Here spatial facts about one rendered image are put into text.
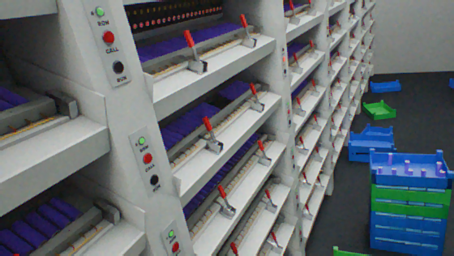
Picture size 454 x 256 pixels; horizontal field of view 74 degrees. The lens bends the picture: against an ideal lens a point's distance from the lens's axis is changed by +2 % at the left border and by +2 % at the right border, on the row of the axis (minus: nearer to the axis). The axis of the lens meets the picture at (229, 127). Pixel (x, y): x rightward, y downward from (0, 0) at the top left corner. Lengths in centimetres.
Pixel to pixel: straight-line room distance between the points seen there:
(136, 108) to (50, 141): 13
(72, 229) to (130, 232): 9
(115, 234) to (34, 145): 21
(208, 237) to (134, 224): 27
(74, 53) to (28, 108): 10
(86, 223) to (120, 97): 21
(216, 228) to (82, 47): 54
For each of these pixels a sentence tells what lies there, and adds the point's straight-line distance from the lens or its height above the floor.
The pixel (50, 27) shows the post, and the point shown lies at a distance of 48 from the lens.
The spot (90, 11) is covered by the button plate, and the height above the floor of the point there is 130.
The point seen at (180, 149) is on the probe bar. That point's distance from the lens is 69.
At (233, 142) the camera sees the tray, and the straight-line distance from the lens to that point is 77.
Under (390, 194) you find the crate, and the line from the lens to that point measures 159.
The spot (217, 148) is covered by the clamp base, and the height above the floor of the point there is 97.
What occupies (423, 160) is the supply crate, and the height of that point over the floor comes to 42.
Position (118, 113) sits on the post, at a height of 116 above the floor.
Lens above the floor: 129
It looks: 23 degrees down
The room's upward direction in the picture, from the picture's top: 10 degrees counter-clockwise
